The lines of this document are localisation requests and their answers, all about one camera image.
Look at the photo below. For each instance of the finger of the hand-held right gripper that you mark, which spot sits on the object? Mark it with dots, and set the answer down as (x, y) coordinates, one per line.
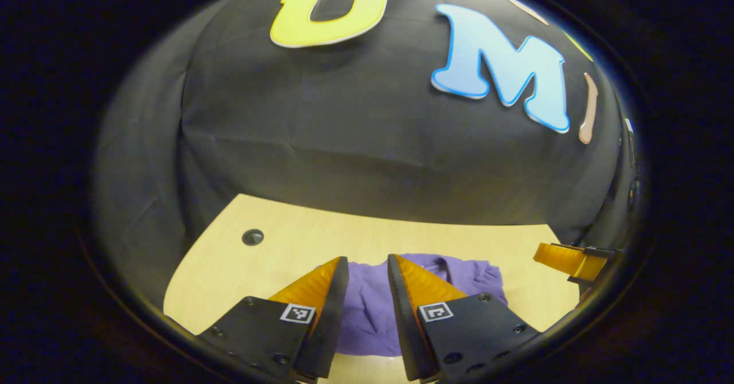
(559, 256)

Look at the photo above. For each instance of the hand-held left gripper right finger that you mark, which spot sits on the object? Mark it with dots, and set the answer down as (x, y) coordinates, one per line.
(404, 332)

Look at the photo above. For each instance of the purple button-up shirt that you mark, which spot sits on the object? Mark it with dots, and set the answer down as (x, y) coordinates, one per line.
(367, 315)

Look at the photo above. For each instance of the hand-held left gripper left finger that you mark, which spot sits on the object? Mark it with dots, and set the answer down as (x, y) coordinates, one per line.
(330, 332)

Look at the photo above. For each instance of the black backdrop cloth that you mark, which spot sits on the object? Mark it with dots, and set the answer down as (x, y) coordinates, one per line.
(344, 143)

